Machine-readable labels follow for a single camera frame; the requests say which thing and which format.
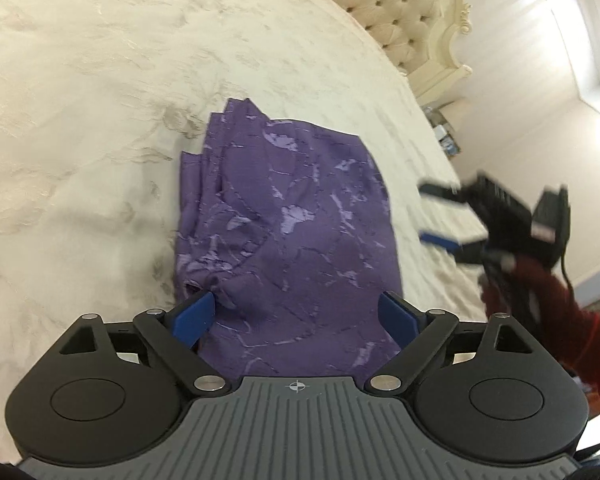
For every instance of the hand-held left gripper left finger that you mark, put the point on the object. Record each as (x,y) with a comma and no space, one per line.
(192,317)

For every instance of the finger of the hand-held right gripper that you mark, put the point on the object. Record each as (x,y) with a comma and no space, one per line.
(447,244)
(442,192)

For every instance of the bed with cream bedspread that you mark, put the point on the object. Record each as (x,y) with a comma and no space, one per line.
(80,110)

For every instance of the person's right hand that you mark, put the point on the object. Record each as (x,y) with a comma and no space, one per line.
(560,310)

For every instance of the purple patterned hoodie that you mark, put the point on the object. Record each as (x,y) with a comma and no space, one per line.
(290,220)

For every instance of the cream tufted headboard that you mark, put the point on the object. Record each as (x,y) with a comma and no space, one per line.
(395,5)

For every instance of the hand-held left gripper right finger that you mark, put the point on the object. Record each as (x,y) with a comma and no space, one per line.
(397,316)

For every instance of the cluttered bedside table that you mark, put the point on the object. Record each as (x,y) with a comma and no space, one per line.
(442,132)

